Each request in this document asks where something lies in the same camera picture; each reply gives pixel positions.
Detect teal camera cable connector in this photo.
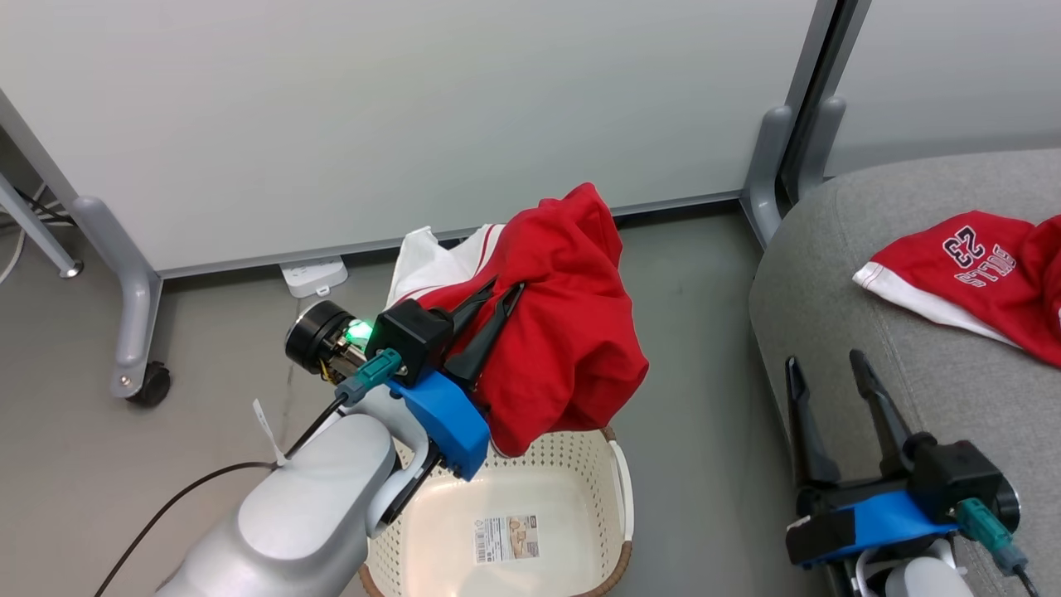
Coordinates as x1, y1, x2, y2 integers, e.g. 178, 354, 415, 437
954, 497, 1030, 578
335, 348, 405, 408

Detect white cable tie tag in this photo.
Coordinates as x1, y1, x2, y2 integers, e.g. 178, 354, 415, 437
252, 399, 290, 468

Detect cream perforated laundry basket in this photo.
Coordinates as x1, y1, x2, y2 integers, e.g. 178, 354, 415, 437
357, 425, 637, 597

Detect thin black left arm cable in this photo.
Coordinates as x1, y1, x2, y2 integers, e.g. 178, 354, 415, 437
94, 396, 350, 597

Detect paper label in basket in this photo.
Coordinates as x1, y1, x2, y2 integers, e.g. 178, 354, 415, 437
473, 514, 540, 565

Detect grey partition leg with caster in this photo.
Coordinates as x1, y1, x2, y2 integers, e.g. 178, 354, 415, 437
70, 196, 163, 400

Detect white cable by table leg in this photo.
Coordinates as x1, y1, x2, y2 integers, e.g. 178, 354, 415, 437
0, 227, 27, 284

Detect teal left camera cable connector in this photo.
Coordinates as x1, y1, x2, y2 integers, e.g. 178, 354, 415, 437
335, 348, 405, 408

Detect grey metal table leg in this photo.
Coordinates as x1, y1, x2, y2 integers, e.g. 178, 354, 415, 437
0, 169, 85, 279

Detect black cables by table leg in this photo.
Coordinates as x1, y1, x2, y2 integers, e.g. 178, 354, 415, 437
12, 188, 74, 227

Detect black caster wheel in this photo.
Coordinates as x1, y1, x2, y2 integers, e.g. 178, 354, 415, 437
127, 361, 173, 408

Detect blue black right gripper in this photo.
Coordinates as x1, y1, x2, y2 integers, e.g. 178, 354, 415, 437
785, 349, 1023, 573

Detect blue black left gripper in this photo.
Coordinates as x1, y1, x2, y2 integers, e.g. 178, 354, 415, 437
285, 277, 526, 483

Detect red garment with white collar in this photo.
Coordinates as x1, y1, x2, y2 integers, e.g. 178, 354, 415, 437
386, 182, 651, 459

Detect large white partition panel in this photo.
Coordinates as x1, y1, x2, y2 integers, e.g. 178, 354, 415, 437
0, 0, 840, 279

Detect teal right camera cable connector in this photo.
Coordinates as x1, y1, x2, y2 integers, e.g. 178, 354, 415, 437
954, 497, 1030, 578

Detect grey fabric sofa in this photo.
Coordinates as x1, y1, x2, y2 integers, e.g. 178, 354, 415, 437
749, 148, 1061, 597

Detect white power strip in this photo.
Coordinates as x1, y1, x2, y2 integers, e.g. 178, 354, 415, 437
279, 256, 350, 299

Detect red jersey with number 23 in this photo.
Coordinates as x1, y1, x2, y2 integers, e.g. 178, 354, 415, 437
853, 210, 1061, 370

